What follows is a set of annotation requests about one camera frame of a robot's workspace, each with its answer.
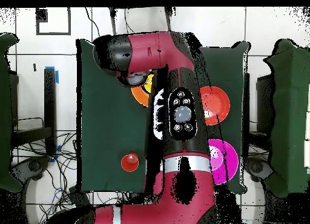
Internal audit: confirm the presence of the dark green tablecloth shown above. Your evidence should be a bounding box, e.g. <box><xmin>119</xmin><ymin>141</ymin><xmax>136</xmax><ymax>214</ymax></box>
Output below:
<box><xmin>76</xmin><ymin>38</ymin><xmax>250</xmax><ymax>194</ymax></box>

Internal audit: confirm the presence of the tall red-orange cup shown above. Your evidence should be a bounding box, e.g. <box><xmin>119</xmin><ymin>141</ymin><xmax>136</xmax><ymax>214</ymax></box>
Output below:
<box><xmin>120</xmin><ymin>152</ymin><xmax>140</xmax><ymax>173</ymax></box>

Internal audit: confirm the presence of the black table frame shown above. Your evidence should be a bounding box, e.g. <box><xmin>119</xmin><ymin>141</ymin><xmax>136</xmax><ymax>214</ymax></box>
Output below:
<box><xmin>242</xmin><ymin>72</ymin><xmax>273</xmax><ymax>159</ymax></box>
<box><xmin>9</xmin><ymin>67</ymin><xmax>58</xmax><ymax>157</ymax></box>

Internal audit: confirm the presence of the black square floor frame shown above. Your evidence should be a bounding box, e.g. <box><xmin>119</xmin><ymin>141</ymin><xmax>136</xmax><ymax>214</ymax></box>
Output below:
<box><xmin>35</xmin><ymin>7</ymin><xmax>71</xmax><ymax>36</ymax></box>

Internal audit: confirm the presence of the tangle of floor cables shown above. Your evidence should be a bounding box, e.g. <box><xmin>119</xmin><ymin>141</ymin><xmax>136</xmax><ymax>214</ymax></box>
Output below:
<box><xmin>12</xmin><ymin>130</ymin><xmax>131</xmax><ymax>224</ymax></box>

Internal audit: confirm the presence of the blue tape piece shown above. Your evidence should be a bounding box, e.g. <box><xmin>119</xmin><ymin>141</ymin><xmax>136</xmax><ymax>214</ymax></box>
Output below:
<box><xmin>45</xmin><ymin>65</ymin><xmax>59</xmax><ymax>85</ymax></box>

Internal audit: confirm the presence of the large pink bowl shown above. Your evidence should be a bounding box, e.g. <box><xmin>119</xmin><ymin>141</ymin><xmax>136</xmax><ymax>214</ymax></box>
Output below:
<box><xmin>207</xmin><ymin>138</ymin><xmax>240</xmax><ymax>185</ymax></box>

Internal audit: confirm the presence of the black power box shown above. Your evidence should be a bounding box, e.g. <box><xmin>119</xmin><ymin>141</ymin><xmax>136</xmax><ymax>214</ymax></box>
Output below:
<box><xmin>67</xmin><ymin>185</ymin><xmax>91</xmax><ymax>206</ymax></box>

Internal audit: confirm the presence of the green cloth side table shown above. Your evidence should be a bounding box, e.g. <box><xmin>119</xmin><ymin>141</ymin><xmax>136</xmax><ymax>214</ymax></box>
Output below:
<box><xmin>0</xmin><ymin>33</ymin><xmax>23</xmax><ymax>193</ymax></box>
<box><xmin>263</xmin><ymin>38</ymin><xmax>310</xmax><ymax>199</ymax></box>

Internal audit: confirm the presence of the black tripod leg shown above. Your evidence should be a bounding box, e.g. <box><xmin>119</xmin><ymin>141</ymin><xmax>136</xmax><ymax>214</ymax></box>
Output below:
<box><xmin>108</xmin><ymin>7</ymin><xmax>117</xmax><ymax>36</ymax></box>
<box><xmin>164</xmin><ymin>7</ymin><xmax>176</xmax><ymax>33</ymax></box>

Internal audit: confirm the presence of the black floor cable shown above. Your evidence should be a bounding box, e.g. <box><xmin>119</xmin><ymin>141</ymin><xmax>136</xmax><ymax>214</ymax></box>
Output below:
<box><xmin>124</xmin><ymin>8</ymin><xmax>136</xmax><ymax>35</ymax></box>
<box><xmin>84</xmin><ymin>7</ymin><xmax>101</xmax><ymax>38</ymax></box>

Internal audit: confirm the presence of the yellow cup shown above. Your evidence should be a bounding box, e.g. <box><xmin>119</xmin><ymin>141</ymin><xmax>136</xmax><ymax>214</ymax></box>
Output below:
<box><xmin>143</xmin><ymin>73</ymin><xmax>155</xmax><ymax>94</ymax></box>

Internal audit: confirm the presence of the shallow red-orange bowl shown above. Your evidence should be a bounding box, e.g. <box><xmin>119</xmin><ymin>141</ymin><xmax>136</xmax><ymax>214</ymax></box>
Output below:
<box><xmin>199</xmin><ymin>85</ymin><xmax>231</xmax><ymax>126</ymax></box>

